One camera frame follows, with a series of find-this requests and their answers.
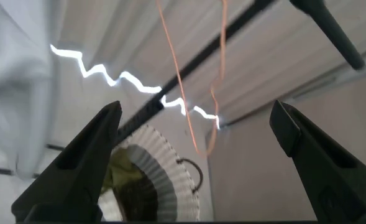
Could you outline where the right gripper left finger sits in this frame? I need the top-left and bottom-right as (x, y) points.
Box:
(11, 100), (123, 223)

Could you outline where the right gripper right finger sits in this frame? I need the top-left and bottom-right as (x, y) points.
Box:
(268, 99), (366, 223)

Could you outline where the green garment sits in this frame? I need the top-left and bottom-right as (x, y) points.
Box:
(101, 147), (146, 195)

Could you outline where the pink clothes hanger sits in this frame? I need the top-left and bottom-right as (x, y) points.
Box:
(156, 0), (229, 157)

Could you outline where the white laundry basket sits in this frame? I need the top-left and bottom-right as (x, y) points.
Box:
(97, 123), (204, 222)

